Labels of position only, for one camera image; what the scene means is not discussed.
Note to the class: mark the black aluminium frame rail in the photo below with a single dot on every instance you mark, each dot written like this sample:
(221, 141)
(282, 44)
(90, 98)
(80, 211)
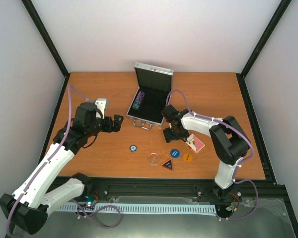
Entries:
(200, 188)

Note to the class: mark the black red triangle token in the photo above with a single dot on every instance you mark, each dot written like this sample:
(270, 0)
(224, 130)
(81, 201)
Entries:
(168, 164)

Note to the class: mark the blue round token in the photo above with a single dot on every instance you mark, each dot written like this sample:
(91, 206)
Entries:
(175, 153)

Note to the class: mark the white cable duct strip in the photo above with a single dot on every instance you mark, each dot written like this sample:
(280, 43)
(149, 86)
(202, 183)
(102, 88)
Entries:
(151, 209)

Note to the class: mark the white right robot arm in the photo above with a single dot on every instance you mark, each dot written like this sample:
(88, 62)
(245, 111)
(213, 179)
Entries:
(229, 140)

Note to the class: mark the pink playing card deck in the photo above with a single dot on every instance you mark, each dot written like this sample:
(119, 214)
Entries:
(195, 143)

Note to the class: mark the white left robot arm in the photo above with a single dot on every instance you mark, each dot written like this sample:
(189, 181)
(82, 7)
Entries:
(31, 204)

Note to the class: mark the orange round token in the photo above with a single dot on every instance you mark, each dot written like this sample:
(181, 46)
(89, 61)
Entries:
(187, 157)

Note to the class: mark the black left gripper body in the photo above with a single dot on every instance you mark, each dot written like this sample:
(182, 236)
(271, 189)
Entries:
(93, 129)

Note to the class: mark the purple poker chip stack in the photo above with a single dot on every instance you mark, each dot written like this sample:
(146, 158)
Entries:
(138, 100)

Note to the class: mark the aluminium poker case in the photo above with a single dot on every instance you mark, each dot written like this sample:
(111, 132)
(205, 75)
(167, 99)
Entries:
(156, 83)

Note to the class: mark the clear round disc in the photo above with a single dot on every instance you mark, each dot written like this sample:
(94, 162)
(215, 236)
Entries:
(153, 159)

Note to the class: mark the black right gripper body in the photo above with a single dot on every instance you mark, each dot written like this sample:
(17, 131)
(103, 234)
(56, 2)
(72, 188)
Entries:
(178, 134)

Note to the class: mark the blue white poker chip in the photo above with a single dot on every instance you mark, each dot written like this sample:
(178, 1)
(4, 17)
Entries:
(133, 148)

